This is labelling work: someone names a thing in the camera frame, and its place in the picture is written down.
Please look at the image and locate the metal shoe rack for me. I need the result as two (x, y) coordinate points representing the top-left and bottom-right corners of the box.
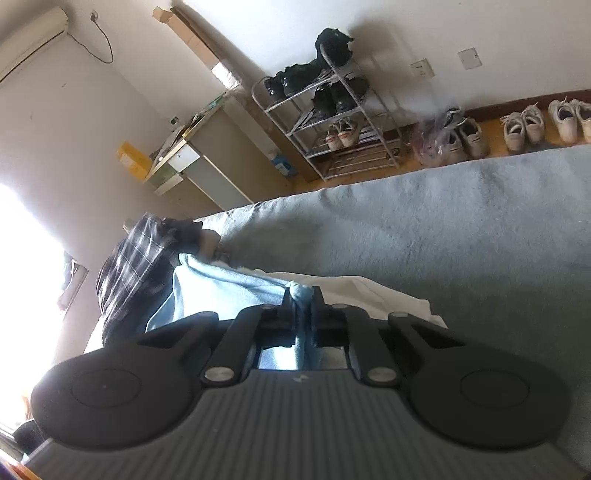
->
(252, 51), (403, 184)

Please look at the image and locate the pink plastic bag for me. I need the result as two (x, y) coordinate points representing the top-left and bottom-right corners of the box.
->
(411, 122), (446, 166)

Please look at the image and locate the black bag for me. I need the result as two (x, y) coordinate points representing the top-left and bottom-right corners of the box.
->
(315, 28), (355, 65)

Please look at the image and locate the air conditioner power cable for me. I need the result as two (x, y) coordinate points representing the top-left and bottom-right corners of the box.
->
(65, 9), (114, 64)

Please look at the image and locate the white air conditioner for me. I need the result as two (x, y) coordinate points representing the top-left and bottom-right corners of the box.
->
(0, 6), (70, 84)

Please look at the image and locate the row of light sneakers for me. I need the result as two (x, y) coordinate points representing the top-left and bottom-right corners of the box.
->
(436, 98), (591, 162)

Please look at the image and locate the black shoe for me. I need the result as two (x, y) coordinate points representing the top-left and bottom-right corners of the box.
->
(335, 78), (369, 112)
(264, 76), (287, 103)
(311, 85), (336, 119)
(283, 62), (331, 96)

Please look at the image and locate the plaid shirt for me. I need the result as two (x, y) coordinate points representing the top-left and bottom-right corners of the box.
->
(95, 212), (205, 348)

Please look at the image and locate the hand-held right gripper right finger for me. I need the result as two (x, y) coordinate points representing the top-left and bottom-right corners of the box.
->
(310, 286), (465, 386)

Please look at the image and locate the yellow box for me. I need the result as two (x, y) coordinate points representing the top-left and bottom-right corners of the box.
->
(115, 141), (153, 170)

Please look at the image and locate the blue tissue packet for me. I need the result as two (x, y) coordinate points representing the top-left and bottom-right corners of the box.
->
(270, 154), (298, 178)

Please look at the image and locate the white shirt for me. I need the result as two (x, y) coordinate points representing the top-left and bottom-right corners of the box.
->
(268, 272), (446, 330)

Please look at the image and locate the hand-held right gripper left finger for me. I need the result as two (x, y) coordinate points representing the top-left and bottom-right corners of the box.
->
(136, 286), (297, 386)

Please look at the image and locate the white wooden desk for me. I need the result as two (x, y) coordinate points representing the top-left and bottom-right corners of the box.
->
(143, 90), (296, 213)

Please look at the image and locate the long cardboard box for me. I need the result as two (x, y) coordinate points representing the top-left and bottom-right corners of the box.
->
(152, 6), (242, 88)

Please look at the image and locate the light blue printed T-shirt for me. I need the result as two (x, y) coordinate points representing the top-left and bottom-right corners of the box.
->
(145, 251), (352, 372)

